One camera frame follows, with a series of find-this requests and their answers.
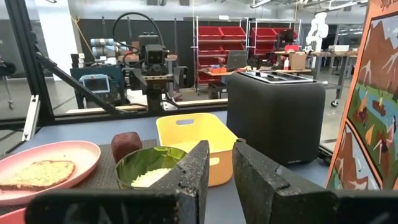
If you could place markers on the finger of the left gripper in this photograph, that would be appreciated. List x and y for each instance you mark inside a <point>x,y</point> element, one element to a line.
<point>137,81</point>
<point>180,77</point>

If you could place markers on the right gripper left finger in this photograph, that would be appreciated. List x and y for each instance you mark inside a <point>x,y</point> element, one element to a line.
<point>186,186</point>

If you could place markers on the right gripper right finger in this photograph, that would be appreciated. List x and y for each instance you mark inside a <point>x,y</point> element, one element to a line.
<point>264,186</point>

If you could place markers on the dark brown rounded block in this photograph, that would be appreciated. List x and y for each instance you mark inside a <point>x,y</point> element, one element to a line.
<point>126,144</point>

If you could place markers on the orange spot-the-differences cereal box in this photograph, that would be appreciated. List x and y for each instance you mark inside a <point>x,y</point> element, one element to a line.
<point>373,109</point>

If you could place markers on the toast slice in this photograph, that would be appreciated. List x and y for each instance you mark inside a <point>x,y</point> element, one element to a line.
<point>37,174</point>

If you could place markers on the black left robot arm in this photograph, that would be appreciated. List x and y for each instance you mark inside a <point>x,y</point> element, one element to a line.
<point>155,101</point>

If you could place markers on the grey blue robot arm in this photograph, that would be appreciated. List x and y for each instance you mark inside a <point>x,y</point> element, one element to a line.
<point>105,49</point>

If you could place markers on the white filling in tumbler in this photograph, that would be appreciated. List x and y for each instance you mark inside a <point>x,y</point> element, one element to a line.
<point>149,179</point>

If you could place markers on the light blue framed tablet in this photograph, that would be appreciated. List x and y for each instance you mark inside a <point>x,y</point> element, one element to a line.
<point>94,84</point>

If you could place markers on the green glass tumbler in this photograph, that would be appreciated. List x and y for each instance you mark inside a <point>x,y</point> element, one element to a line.
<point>140,161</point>

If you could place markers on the rack with red bins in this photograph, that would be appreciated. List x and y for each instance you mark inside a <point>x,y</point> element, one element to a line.
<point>264,34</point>
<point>211,32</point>

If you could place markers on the yellow plastic bin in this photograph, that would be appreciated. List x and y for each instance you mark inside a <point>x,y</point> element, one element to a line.
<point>199,130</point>

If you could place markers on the grey laptop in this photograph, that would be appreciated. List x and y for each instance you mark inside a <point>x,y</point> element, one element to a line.
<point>237,59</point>

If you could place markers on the blue cart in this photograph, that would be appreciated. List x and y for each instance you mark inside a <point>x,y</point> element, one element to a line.
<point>77,73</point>

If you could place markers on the black toaster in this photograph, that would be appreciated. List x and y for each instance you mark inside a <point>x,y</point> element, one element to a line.
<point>273,118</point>

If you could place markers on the grey woven placemat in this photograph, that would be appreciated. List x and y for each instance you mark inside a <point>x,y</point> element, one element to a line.
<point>105,174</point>

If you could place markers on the pink plate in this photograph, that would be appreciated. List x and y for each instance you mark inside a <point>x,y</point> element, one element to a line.
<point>62,152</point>

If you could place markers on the cardboard box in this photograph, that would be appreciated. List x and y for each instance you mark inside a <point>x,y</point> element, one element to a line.
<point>298,61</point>

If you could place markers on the black office chair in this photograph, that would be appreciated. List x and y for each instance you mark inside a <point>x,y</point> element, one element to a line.
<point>6,68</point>

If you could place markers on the white robot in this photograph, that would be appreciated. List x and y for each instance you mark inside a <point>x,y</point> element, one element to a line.
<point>318,29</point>

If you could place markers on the wooden workbench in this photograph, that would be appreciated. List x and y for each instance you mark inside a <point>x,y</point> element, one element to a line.
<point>335,53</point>

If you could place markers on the coral red bowl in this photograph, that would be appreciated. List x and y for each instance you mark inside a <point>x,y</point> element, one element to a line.
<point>11,217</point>

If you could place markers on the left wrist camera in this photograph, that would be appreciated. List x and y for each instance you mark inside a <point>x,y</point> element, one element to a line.
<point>155,56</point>

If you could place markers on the silver frame bracket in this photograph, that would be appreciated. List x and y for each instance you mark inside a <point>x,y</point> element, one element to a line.
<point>31,118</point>

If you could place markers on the black table frame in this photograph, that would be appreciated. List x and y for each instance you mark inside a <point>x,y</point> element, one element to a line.
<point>25,62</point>

